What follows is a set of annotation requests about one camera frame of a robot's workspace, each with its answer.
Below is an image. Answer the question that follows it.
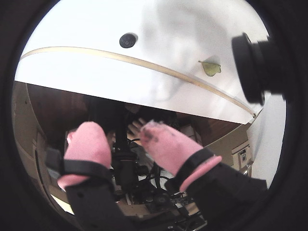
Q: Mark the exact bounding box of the pink covered gripper finger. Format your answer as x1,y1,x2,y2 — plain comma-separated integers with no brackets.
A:
45,121,135,231
139,120,271,226

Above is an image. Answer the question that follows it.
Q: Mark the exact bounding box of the person's bare hand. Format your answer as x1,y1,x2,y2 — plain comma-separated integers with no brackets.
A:
127,117,148,141

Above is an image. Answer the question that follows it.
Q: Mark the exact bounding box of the green leaf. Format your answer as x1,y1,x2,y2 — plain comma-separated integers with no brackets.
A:
198,60,222,77

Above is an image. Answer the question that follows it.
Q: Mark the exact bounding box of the dark blueberry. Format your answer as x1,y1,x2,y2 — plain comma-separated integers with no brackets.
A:
119,33,138,49

